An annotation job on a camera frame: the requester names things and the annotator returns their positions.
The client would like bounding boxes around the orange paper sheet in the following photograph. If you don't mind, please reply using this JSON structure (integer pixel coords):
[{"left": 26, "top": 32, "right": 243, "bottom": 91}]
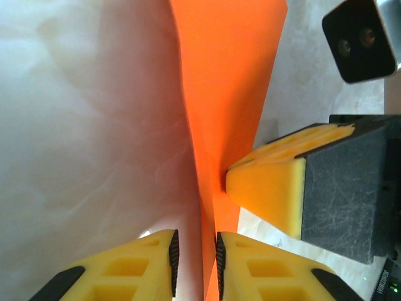
[{"left": 169, "top": 0, "right": 289, "bottom": 301}]

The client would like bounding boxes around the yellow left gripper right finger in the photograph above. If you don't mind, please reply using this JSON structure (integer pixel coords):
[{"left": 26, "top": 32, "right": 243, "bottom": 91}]
[{"left": 214, "top": 231, "right": 355, "bottom": 301}]

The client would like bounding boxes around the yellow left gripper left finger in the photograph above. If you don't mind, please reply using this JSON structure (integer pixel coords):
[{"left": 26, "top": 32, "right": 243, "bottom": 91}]
[{"left": 29, "top": 228, "right": 180, "bottom": 301}]

